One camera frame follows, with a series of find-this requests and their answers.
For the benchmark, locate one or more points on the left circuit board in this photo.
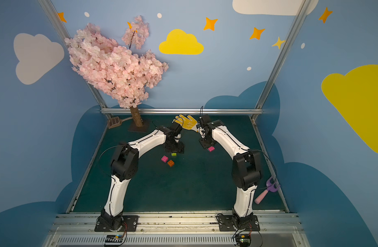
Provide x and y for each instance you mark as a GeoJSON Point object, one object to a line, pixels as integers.
{"type": "Point", "coordinates": [113, 240]}

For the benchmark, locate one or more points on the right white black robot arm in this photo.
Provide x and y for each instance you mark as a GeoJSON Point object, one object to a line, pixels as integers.
{"type": "Point", "coordinates": [246, 166]}

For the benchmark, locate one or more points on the brown toy shovel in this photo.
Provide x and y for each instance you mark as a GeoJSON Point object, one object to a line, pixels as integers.
{"type": "Point", "coordinates": [114, 122]}

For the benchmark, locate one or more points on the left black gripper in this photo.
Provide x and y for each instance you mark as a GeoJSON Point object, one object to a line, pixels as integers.
{"type": "Point", "coordinates": [174, 145]}

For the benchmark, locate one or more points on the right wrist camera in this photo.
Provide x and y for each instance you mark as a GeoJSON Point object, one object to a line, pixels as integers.
{"type": "Point", "coordinates": [202, 126]}

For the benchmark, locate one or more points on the circuit board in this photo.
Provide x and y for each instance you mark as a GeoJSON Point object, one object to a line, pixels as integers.
{"type": "Point", "coordinates": [242, 240]}
{"type": "Point", "coordinates": [113, 240]}

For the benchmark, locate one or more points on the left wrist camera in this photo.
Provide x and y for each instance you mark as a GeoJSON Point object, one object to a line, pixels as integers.
{"type": "Point", "coordinates": [175, 131]}

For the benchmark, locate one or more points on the right circuit board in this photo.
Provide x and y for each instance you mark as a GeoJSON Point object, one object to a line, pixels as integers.
{"type": "Point", "coordinates": [242, 240]}

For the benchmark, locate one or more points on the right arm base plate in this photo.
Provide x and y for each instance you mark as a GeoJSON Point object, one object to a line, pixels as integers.
{"type": "Point", "coordinates": [228, 223]}

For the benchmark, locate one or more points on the pink cherry blossom tree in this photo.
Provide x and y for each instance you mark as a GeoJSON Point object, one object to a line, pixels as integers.
{"type": "Point", "coordinates": [115, 69]}

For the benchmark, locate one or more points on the aluminium frame rear bar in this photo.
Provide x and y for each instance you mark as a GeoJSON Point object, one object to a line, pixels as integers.
{"type": "Point", "coordinates": [203, 111]}

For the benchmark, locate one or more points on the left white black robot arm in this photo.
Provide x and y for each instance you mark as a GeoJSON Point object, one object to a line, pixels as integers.
{"type": "Point", "coordinates": [124, 166]}

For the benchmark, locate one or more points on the pink purple toy rake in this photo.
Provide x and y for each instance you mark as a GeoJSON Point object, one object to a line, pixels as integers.
{"type": "Point", "coordinates": [272, 185]}

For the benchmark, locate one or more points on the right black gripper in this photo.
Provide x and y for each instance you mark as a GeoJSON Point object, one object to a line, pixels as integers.
{"type": "Point", "coordinates": [206, 143]}

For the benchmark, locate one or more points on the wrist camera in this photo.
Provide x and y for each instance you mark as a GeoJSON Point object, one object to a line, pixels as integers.
{"type": "Point", "coordinates": [202, 126]}
{"type": "Point", "coordinates": [175, 131]}

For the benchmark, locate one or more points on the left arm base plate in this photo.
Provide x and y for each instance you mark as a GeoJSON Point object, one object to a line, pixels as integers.
{"type": "Point", "coordinates": [130, 223]}

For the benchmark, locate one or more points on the orange small lego brick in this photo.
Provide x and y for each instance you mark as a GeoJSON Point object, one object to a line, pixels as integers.
{"type": "Point", "coordinates": [170, 163]}

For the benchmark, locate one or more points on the yellow work glove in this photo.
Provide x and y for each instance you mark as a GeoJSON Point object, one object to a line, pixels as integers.
{"type": "Point", "coordinates": [187, 122]}

